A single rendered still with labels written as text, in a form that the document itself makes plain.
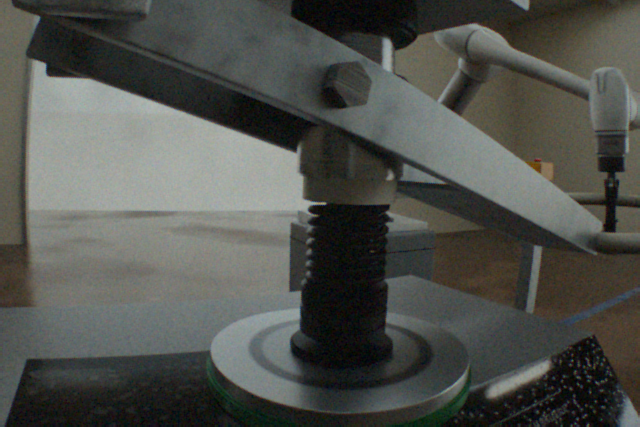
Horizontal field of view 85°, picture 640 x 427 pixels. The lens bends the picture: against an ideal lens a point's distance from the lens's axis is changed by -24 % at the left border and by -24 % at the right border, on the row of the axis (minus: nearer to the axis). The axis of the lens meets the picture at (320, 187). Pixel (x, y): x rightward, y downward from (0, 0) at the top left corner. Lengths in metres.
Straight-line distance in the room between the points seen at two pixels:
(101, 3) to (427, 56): 6.99
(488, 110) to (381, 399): 7.77
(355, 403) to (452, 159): 0.18
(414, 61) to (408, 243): 5.55
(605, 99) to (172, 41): 0.97
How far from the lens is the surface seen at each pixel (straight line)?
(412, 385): 0.31
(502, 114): 8.29
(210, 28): 0.22
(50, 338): 0.46
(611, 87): 1.08
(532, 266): 2.15
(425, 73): 7.03
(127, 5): 0.19
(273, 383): 0.30
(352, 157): 0.30
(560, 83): 1.27
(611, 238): 0.66
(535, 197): 0.45
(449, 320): 0.53
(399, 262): 1.53
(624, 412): 0.52
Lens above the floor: 1.03
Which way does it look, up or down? 3 degrees down
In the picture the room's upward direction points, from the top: 2 degrees clockwise
